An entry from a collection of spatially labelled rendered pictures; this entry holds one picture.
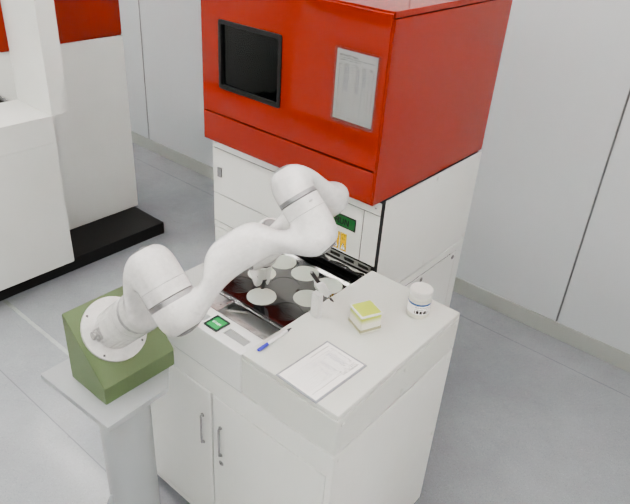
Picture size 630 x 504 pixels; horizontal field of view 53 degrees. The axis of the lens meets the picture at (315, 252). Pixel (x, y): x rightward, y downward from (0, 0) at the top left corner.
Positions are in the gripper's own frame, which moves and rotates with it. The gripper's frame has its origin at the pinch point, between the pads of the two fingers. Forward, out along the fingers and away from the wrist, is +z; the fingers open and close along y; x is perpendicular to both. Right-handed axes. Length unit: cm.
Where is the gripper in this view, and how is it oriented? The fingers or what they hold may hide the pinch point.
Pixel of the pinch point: (257, 282)
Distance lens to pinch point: 216.9
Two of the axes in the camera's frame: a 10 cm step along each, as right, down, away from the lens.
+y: 3.0, 8.2, -5.0
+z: -2.1, 5.6, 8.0
